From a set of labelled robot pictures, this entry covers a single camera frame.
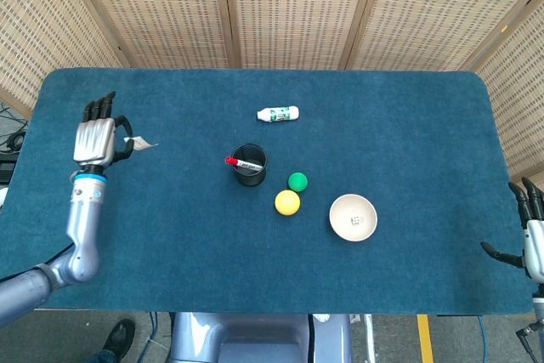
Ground red capped marker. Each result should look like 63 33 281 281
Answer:
224 156 263 171

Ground yellow ball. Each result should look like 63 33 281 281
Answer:
274 190 302 216

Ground green ball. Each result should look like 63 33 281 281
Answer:
287 172 309 192

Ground woven folding screen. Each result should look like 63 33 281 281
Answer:
0 0 544 188

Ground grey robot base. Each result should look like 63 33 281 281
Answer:
168 311 354 363

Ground blue cable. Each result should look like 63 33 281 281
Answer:
476 315 492 363

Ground blue table mat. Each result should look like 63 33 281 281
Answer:
0 67 536 316

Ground black cables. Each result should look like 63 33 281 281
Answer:
0 101 30 156

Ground white plastic bottle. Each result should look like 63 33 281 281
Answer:
256 105 300 123

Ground beige bowl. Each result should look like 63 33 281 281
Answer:
328 193 379 243

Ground black pen cup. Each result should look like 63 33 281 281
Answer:
231 143 269 188

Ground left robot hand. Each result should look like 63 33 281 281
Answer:
72 91 135 168

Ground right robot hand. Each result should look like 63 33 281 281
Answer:
480 176 544 284

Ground black shoe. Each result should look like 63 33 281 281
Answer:
101 318 137 363

